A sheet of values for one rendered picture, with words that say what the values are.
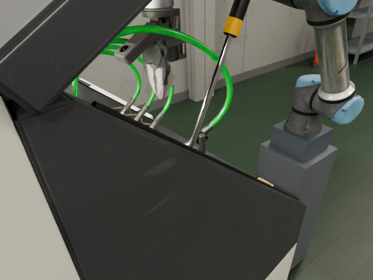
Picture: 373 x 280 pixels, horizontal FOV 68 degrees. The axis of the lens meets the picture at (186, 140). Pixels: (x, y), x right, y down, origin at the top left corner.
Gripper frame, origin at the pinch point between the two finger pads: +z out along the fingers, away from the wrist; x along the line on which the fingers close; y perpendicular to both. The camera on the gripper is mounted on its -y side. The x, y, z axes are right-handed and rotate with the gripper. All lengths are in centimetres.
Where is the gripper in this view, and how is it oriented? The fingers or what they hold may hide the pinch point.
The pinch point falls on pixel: (158, 95)
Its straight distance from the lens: 72.9
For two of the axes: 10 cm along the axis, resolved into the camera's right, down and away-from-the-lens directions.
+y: 7.3, -3.9, 5.6
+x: -6.8, -3.7, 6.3
